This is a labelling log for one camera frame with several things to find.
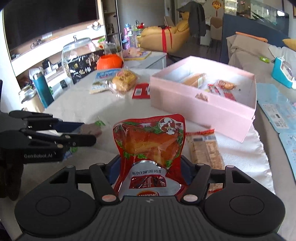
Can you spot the black gift bag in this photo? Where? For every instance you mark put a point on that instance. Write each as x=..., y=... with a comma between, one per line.
x=82, y=65

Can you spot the hanging dark coat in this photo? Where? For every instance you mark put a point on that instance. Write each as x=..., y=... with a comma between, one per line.
x=196, y=19

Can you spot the blue green-bean snack bag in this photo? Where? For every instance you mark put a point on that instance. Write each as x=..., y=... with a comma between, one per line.
x=102, y=79

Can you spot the pink cardboard box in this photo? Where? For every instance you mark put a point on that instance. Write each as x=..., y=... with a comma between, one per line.
x=230, y=118

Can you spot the red snack packet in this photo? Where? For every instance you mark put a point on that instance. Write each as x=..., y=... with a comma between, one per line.
x=141, y=91

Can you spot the pink plush toy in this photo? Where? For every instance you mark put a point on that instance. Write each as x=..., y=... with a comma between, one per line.
x=131, y=52

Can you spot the light blue puzzle mat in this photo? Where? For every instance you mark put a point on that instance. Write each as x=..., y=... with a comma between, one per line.
x=281, y=114

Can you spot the orange pumpkin bucket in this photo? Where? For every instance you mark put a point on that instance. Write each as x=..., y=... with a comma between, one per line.
x=110, y=61

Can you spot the yellow pillow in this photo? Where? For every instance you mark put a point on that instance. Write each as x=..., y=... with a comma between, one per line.
x=290, y=43

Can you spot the glass jar with lid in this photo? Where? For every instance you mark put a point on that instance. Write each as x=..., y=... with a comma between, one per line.
x=76, y=48

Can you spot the black gloved hand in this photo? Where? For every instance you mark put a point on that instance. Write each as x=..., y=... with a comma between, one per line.
x=10, y=182

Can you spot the wafer biscuit pack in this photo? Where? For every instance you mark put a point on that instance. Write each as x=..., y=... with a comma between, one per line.
x=204, y=149

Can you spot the grey covered sofa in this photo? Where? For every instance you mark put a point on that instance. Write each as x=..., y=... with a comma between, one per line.
x=257, y=57

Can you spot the red roast duck pouch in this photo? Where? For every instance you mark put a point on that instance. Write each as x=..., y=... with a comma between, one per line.
x=150, y=150

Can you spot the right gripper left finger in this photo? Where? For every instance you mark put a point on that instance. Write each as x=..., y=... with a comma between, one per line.
x=103, y=176

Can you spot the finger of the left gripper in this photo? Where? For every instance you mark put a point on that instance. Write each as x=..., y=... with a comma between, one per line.
x=75, y=140
x=67, y=127

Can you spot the yellow small bread pack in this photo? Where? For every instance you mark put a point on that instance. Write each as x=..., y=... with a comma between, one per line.
x=123, y=82

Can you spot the yellow armchair with ribbon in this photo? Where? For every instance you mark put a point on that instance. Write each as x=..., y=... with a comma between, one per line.
x=167, y=39

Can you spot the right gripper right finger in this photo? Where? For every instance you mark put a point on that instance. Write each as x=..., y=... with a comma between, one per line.
x=196, y=176

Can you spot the television screen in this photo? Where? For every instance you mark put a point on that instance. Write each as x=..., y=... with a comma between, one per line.
x=26, y=20

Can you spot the clear sausage bread pack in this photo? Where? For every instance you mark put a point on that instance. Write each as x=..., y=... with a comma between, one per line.
x=195, y=80

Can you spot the teal water bottle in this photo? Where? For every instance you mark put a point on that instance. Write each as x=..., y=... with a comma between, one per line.
x=42, y=89

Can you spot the orange clear snack packet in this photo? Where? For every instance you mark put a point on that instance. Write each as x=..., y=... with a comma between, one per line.
x=226, y=85

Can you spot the small brown snack packet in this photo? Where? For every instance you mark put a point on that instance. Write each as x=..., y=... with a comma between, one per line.
x=90, y=129

